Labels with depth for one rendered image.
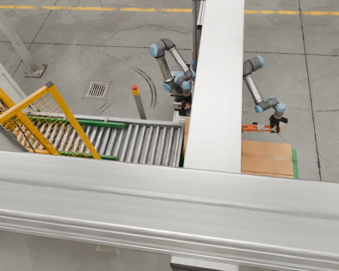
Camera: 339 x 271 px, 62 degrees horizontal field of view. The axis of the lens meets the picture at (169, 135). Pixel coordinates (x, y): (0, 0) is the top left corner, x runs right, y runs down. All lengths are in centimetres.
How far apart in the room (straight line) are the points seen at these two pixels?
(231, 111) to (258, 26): 525
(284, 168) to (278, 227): 310
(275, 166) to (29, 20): 562
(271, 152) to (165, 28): 333
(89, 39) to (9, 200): 561
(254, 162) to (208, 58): 276
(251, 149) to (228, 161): 292
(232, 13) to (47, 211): 63
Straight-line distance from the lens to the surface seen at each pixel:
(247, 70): 270
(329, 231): 33
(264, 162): 339
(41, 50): 610
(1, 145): 169
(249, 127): 293
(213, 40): 71
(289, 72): 506
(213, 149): 52
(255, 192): 32
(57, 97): 222
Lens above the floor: 351
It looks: 58 degrees down
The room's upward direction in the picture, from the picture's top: 9 degrees counter-clockwise
